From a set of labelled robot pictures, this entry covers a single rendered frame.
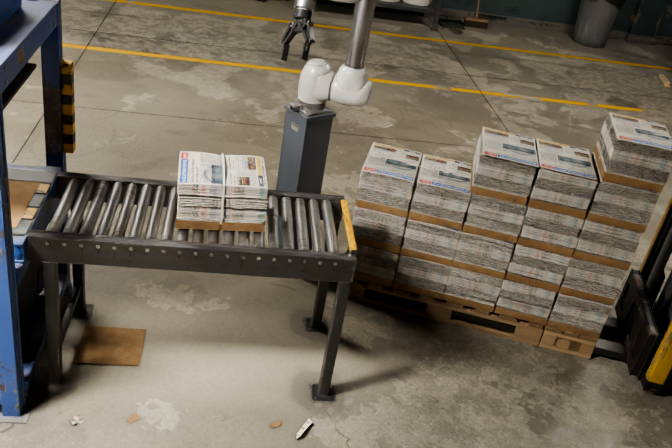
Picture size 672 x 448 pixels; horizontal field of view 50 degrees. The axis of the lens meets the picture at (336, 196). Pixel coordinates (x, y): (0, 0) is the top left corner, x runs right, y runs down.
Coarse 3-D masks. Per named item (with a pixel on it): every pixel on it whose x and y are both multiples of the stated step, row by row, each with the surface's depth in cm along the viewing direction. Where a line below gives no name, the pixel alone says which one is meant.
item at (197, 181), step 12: (180, 156) 315; (192, 156) 316; (204, 156) 318; (180, 168) 306; (192, 168) 307; (204, 168) 309; (180, 180) 298; (192, 180) 299; (204, 180) 300; (216, 180) 302; (180, 192) 298; (192, 192) 299; (204, 192) 300; (180, 204) 301; (192, 204) 302; (204, 204) 303; (180, 216) 304; (192, 216) 305; (204, 216) 306
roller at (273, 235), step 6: (270, 198) 342; (276, 198) 344; (270, 204) 338; (276, 204) 339; (270, 210) 333; (276, 210) 334; (270, 216) 329; (276, 216) 329; (270, 222) 324; (276, 222) 325; (270, 228) 320; (276, 228) 320; (270, 234) 316; (276, 234) 316; (270, 240) 312; (276, 240) 312; (270, 246) 308; (276, 246) 308
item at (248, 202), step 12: (240, 156) 324; (252, 156) 325; (240, 168) 314; (252, 168) 315; (264, 168) 317; (240, 180) 305; (252, 180) 307; (264, 180) 308; (240, 192) 303; (252, 192) 303; (264, 192) 304; (240, 204) 306; (252, 204) 306; (264, 204) 307; (228, 216) 308; (240, 216) 309; (252, 216) 310; (264, 216) 311
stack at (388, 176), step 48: (384, 144) 408; (384, 192) 380; (432, 192) 375; (384, 240) 394; (432, 240) 387; (480, 240) 382; (576, 240) 371; (384, 288) 410; (432, 288) 401; (480, 288) 395; (528, 288) 389; (528, 336) 403
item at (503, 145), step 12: (492, 132) 384; (504, 132) 387; (492, 144) 370; (504, 144) 373; (516, 144) 375; (528, 144) 378; (492, 156) 357; (504, 156) 359; (516, 156) 362; (528, 156) 364
